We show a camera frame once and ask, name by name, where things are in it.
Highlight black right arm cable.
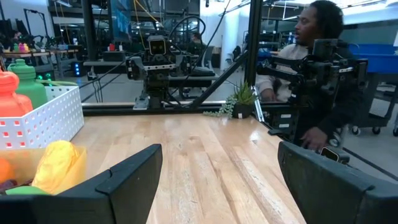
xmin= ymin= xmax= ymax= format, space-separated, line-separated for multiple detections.
xmin=167 ymin=15 xmax=208 ymax=63

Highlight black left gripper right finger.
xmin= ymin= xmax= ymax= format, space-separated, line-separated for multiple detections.
xmin=277 ymin=141 xmax=398 ymax=224

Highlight orange toy fruit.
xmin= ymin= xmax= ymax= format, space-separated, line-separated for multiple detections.
xmin=0 ymin=158 xmax=15 ymax=184

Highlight dark red toy grapes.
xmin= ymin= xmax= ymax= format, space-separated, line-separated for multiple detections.
xmin=0 ymin=179 xmax=34 ymax=194

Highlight black aluminium table frame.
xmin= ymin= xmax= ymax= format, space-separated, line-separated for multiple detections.
xmin=81 ymin=0 xmax=265 ymax=123

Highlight yellow translucent plastic bin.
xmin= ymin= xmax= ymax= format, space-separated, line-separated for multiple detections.
xmin=0 ymin=146 xmax=88 ymax=196

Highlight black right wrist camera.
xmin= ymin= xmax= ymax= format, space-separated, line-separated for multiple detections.
xmin=147 ymin=34 xmax=168 ymax=57

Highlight small potted succulent plant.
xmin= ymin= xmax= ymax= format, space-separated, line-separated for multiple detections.
xmin=203 ymin=81 xmax=259 ymax=119

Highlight black controller box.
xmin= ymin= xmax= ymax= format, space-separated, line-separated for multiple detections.
xmin=267 ymin=104 xmax=299 ymax=135

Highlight person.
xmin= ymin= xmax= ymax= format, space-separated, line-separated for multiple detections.
xmin=186 ymin=32 xmax=206 ymax=57
xmin=254 ymin=0 xmax=364 ymax=153

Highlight white perforated plastic basket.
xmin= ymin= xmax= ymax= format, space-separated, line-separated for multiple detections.
xmin=0 ymin=85 xmax=85 ymax=151

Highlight orange squeeze bottle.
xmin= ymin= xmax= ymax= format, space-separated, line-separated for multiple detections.
xmin=0 ymin=68 xmax=34 ymax=118

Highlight green squeeze bottle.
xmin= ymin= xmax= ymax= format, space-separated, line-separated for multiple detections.
xmin=6 ymin=58 xmax=78 ymax=110

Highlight workbench with clutter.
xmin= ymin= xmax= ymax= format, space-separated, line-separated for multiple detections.
xmin=0 ymin=46 xmax=80 ymax=78

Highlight black handheld device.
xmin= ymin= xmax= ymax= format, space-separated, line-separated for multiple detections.
xmin=320 ymin=146 xmax=351 ymax=164

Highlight black wheeled cart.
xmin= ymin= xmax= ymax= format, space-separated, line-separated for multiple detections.
xmin=351 ymin=73 xmax=398 ymax=137

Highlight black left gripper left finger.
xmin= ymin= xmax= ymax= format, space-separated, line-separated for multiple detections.
xmin=0 ymin=143 xmax=164 ymax=224

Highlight blue plastic bin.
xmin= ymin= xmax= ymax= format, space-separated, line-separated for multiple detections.
xmin=348 ymin=43 xmax=398 ymax=75

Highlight green toy apple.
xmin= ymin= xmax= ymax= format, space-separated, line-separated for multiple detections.
xmin=5 ymin=185 xmax=50 ymax=196

